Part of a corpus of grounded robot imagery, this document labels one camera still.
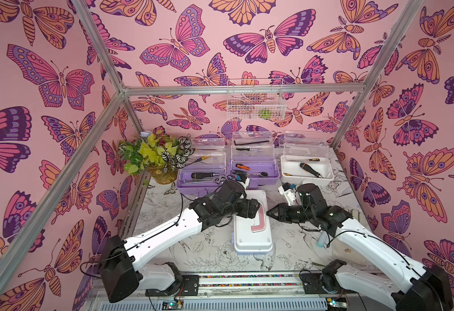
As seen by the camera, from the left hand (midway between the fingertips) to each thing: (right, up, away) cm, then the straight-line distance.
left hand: (254, 203), depth 74 cm
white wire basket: (+6, +47, +30) cm, 56 cm away
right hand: (+6, -4, +1) cm, 7 cm away
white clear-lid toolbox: (+31, +18, +29) cm, 47 cm away
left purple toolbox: (-23, +12, +34) cm, 43 cm away
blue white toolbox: (-1, -12, 0) cm, 12 cm away
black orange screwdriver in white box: (+34, +12, +33) cm, 49 cm away
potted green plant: (-43, +20, +13) cm, 49 cm away
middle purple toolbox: (+4, +22, +42) cm, 48 cm away
